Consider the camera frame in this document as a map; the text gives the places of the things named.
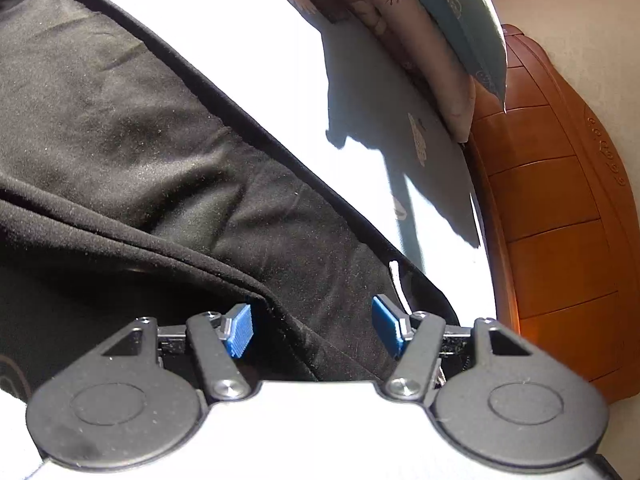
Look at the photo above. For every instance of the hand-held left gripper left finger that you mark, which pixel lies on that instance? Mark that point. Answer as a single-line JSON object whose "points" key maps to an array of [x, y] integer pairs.
{"points": [[240, 332]]}

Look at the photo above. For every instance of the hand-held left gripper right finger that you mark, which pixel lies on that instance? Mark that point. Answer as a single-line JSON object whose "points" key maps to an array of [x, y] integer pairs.
{"points": [[387, 325]]}

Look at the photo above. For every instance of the black printed sweatshirt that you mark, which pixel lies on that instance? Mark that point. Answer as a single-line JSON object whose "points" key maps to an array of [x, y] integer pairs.
{"points": [[150, 160]]}

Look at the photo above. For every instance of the blue floral bed sheet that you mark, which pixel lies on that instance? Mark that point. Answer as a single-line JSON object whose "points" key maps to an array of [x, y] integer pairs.
{"points": [[440, 170]]}

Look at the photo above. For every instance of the wooden headboard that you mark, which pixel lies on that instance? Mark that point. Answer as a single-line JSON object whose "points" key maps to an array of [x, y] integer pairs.
{"points": [[550, 210]]}

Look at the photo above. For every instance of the pink floral quilt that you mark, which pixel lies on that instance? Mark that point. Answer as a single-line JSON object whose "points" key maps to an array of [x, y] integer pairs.
{"points": [[450, 95]]}

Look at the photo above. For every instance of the teal pillow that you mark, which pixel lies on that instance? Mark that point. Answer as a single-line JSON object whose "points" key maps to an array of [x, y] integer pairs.
{"points": [[465, 20]]}

